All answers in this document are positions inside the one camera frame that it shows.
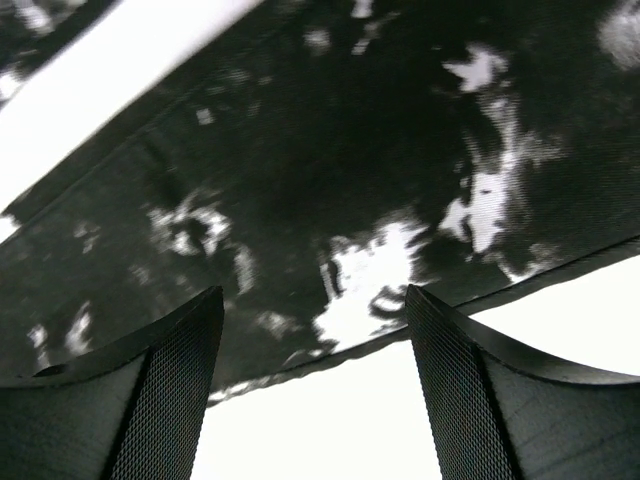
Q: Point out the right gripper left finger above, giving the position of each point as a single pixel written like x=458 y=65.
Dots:
x=132 y=409

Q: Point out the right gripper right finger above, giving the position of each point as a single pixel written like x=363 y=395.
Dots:
x=501 y=409

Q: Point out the black white-splattered trousers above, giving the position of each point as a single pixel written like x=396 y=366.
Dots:
x=320 y=157

